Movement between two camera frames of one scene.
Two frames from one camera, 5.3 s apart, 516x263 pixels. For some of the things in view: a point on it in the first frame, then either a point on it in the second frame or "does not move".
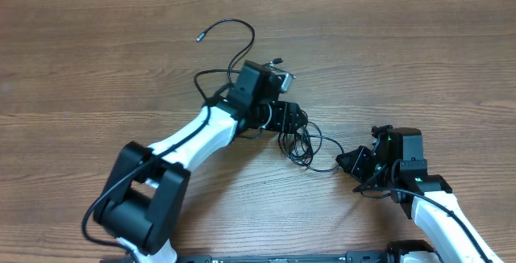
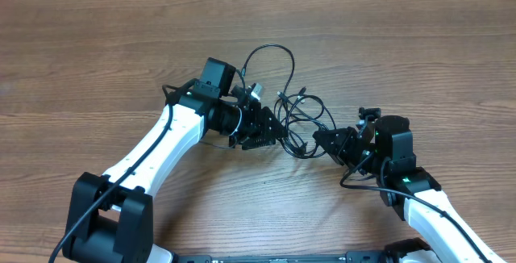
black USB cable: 309,167 to 279,121
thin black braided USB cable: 242,51 to 275,45
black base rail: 288,257 does not move
